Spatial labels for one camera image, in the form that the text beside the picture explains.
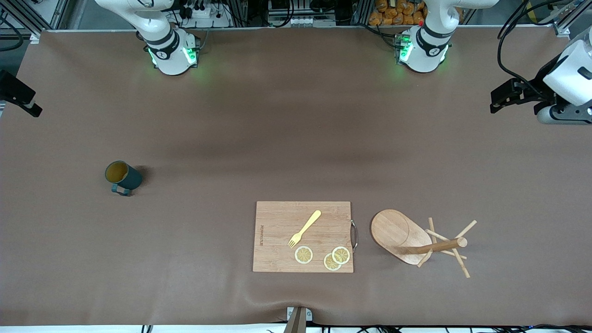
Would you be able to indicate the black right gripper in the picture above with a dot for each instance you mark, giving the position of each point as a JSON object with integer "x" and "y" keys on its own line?
{"x": 14, "y": 90}

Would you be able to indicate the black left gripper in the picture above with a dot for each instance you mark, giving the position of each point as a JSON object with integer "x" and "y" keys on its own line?
{"x": 533, "y": 91}

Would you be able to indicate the dark teal mug yellow inside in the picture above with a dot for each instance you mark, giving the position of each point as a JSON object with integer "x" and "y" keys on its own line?
{"x": 132, "y": 178}

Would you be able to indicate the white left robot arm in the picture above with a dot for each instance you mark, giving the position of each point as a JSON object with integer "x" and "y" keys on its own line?
{"x": 428, "y": 51}

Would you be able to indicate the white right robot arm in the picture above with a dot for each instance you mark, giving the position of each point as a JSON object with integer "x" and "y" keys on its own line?
{"x": 171, "y": 55}

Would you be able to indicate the wooden mug tree rack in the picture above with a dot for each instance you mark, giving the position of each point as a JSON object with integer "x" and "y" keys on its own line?
{"x": 393, "y": 231}

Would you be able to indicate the orange toy bread pile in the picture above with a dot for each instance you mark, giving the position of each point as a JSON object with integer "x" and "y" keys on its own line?
{"x": 393, "y": 14}

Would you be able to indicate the white power strip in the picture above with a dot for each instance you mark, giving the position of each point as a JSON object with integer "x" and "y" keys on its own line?
{"x": 203, "y": 14}

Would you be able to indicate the brown table mat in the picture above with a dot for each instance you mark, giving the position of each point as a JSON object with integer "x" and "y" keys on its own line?
{"x": 231, "y": 138}

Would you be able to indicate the grey control box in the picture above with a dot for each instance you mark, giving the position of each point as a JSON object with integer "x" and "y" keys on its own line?
{"x": 300, "y": 21}

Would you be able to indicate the lemon slice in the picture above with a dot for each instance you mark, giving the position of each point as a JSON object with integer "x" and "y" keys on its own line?
{"x": 341, "y": 255}
{"x": 329, "y": 264}
{"x": 304, "y": 255}

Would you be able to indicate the yellow plastic fork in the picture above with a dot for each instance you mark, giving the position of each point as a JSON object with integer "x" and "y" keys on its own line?
{"x": 309, "y": 224}

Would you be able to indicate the wooden cutting board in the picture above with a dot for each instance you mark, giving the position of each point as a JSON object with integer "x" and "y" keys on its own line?
{"x": 277, "y": 249}

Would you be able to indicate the aluminium frame profile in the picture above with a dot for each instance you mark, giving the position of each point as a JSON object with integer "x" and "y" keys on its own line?
{"x": 59, "y": 11}
{"x": 562, "y": 27}

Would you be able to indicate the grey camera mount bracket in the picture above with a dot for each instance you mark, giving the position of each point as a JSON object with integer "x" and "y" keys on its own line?
{"x": 297, "y": 323}

